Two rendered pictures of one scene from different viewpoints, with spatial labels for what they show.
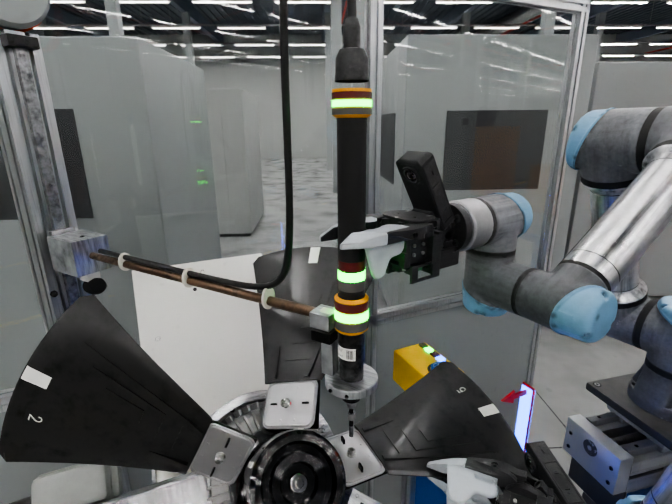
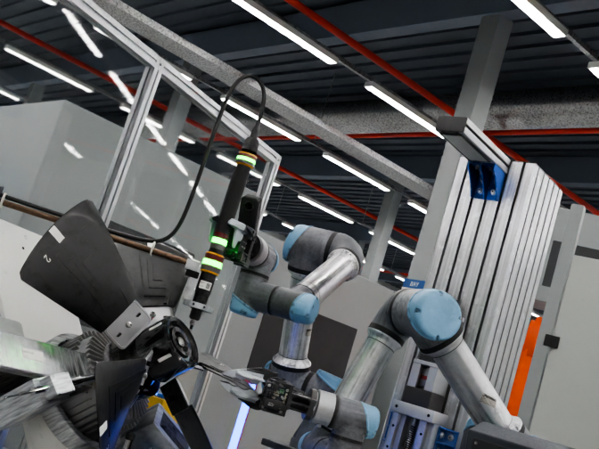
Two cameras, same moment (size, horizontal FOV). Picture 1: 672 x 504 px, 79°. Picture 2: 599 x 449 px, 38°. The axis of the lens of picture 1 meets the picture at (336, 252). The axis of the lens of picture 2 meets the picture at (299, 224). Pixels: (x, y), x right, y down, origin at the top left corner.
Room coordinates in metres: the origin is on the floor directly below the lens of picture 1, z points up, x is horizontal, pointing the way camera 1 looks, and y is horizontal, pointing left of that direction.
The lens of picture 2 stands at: (-1.19, 1.02, 1.21)
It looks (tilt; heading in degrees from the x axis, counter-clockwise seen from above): 10 degrees up; 323
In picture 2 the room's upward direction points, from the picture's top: 17 degrees clockwise
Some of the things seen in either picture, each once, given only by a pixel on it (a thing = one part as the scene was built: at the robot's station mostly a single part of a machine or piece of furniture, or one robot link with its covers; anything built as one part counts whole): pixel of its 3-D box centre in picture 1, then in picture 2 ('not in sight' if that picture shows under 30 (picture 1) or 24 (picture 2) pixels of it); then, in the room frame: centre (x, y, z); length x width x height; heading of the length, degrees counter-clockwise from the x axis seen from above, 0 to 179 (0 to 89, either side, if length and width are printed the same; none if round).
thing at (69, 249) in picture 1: (78, 251); not in sight; (0.79, 0.52, 1.39); 0.10 x 0.07 x 0.08; 59
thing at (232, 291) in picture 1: (186, 279); (76, 225); (0.62, 0.24, 1.39); 0.54 x 0.01 x 0.01; 59
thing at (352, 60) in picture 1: (351, 235); (225, 221); (0.47, -0.02, 1.51); 0.04 x 0.04 x 0.46
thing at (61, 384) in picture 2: not in sight; (57, 385); (0.33, 0.30, 1.08); 0.07 x 0.04 x 0.06; 125
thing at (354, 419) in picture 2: not in sight; (352, 419); (0.29, -0.39, 1.17); 0.11 x 0.08 x 0.09; 61
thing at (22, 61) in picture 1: (55, 206); not in sight; (0.81, 0.56, 1.48); 0.05 x 0.03 x 0.62; 149
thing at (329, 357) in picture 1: (344, 349); (200, 286); (0.47, -0.01, 1.35); 0.09 x 0.07 x 0.10; 59
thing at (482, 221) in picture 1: (459, 224); (250, 248); (0.59, -0.18, 1.49); 0.08 x 0.05 x 0.08; 35
